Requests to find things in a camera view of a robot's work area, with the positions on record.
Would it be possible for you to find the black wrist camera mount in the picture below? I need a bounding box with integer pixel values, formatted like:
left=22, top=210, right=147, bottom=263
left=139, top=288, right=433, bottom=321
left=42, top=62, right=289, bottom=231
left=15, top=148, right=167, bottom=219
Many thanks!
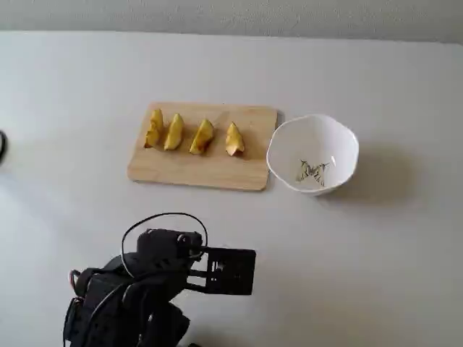
left=186, top=247, right=257, bottom=296

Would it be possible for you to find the thin curved apple slice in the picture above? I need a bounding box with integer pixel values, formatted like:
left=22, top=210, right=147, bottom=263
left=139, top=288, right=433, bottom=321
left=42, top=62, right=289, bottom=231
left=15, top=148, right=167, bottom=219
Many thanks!
left=144, top=108, right=164, bottom=149

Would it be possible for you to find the black looped camera cable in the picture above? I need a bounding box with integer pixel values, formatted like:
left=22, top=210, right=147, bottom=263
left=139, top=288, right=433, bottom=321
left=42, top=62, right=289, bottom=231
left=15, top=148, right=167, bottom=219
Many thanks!
left=121, top=212, right=210, bottom=279

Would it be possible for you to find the short chunky apple slice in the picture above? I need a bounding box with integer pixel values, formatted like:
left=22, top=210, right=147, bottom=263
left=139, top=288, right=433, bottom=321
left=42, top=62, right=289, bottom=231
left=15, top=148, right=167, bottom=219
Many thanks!
left=224, top=121, right=245, bottom=158

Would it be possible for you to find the white butterfly print bowl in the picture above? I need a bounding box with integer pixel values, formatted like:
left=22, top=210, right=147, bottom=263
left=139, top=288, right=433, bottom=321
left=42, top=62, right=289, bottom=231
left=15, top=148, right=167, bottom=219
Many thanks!
left=266, top=113, right=360, bottom=197

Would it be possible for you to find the red white servo wire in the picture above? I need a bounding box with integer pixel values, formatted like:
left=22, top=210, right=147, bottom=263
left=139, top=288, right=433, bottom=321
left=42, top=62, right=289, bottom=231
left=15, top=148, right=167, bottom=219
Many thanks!
left=68, top=269, right=81, bottom=294

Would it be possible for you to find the wooden cutting board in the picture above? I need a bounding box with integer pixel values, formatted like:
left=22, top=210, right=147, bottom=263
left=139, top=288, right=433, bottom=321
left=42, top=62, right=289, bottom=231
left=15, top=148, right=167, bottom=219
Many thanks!
left=126, top=102, right=279, bottom=192

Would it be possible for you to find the black round object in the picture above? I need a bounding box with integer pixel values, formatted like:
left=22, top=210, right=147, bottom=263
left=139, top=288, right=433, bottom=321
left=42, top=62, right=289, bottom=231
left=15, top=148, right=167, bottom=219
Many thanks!
left=0, top=129, right=9, bottom=166

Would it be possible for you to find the red-skinned apple slice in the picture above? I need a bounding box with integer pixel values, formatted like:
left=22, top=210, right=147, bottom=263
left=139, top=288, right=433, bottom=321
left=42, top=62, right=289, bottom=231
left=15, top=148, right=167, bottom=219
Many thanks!
left=189, top=119, right=215, bottom=155

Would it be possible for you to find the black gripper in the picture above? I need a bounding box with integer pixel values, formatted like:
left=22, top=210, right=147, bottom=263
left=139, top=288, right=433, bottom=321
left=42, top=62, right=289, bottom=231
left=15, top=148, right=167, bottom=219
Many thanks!
left=135, top=229, right=203, bottom=279

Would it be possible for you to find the long straight apple slice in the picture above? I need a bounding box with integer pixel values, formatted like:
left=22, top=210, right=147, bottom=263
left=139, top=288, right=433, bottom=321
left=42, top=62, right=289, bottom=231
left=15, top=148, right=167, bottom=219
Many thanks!
left=163, top=113, right=185, bottom=152

